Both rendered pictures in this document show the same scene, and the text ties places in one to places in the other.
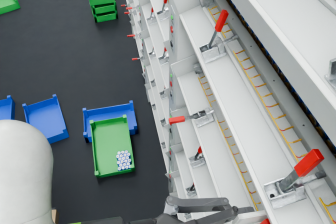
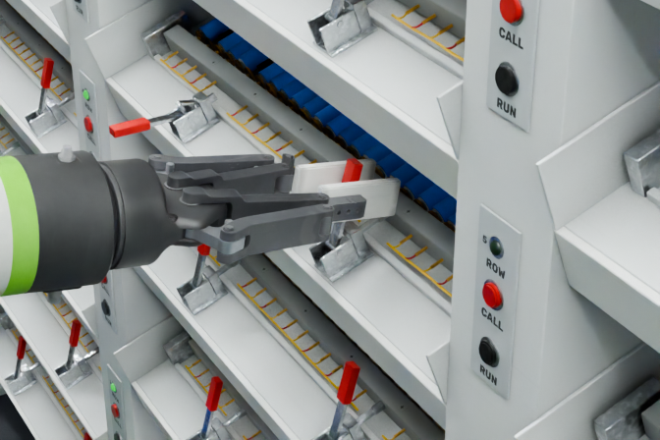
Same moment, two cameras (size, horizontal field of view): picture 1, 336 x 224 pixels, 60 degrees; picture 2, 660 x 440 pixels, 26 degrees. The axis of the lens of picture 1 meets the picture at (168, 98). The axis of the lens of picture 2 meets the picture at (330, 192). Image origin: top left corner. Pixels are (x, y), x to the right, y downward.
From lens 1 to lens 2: 0.76 m
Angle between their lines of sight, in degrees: 23
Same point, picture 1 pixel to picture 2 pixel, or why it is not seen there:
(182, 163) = (163, 397)
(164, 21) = not seen: outside the picture
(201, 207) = (222, 168)
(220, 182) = not seen: hidden behind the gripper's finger
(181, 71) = (114, 58)
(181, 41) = not seen: outside the picture
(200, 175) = (218, 321)
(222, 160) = not seen: hidden behind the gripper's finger
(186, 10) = not seen: outside the picture
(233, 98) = not seen: outside the picture
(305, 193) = (375, 26)
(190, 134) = (170, 251)
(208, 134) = (212, 146)
